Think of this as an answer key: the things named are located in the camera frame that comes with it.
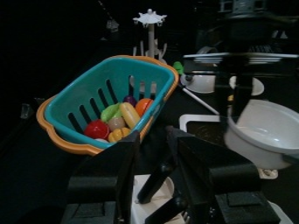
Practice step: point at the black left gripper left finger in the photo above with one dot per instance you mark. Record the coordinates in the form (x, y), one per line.
(105, 175)

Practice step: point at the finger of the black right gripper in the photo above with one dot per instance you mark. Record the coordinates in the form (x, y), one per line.
(222, 93)
(241, 96)

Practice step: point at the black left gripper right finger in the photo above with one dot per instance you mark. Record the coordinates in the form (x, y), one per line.
(218, 180)

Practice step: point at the white toy pot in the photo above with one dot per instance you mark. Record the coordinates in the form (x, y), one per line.
(269, 131)

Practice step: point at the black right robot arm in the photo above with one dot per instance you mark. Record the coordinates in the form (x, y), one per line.
(257, 26)

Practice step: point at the white toy pan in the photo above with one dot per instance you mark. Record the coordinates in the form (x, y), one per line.
(151, 201)

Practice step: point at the yellow toy corn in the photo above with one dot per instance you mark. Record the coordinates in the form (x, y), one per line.
(231, 98)

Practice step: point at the white round toy plate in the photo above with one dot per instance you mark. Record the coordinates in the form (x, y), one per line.
(255, 86)

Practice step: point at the pinkish white toy bowl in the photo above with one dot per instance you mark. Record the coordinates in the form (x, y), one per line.
(202, 84)

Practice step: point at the white toy utensil stick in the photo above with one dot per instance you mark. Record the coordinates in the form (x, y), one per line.
(201, 101)

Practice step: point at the white toy egg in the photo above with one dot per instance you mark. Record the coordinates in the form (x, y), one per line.
(102, 140)

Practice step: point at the small green toy piece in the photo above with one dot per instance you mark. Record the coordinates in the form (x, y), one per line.
(178, 67)

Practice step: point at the yellow orange toy slice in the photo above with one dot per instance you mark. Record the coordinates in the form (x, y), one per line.
(119, 134)

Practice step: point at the red toy tomato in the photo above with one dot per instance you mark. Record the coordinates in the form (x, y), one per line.
(97, 129)

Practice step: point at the beige toy mushroom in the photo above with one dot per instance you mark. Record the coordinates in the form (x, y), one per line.
(117, 123)

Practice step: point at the orange toy fruit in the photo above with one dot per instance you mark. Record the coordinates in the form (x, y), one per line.
(143, 105)

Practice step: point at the light green toy vegetable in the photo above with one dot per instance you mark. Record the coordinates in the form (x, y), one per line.
(110, 112)

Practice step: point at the yellow toy banana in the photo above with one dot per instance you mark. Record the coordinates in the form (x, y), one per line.
(130, 114)

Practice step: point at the purple toy eggplant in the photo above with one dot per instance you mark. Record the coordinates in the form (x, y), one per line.
(130, 100)

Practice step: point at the white cup drying rack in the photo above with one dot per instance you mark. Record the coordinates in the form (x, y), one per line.
(150, 32)

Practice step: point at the teal basket with orange rim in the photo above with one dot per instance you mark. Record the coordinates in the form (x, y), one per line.
(82, 96)

